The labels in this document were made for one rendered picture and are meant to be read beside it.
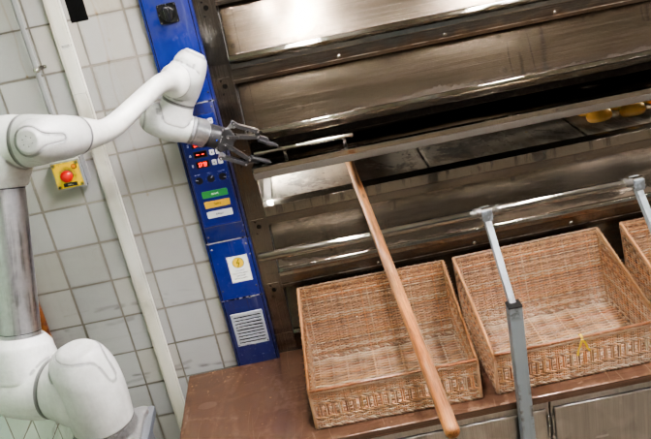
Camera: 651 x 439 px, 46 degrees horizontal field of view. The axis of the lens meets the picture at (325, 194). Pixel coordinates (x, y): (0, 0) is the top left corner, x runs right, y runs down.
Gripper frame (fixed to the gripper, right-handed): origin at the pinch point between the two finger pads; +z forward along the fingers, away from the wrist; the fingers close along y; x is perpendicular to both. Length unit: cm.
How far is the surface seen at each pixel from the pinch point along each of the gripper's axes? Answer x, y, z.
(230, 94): -14.0, -12.0, -13.6
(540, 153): 12, -30, 93
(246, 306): -9, 61, 17
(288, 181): -28.5, 15.9, 23.0
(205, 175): -12.4, 17.1, -12.6
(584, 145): 16, -38, 106
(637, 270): 37, -4, 134
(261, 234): -10.7, 32.4, 13.2
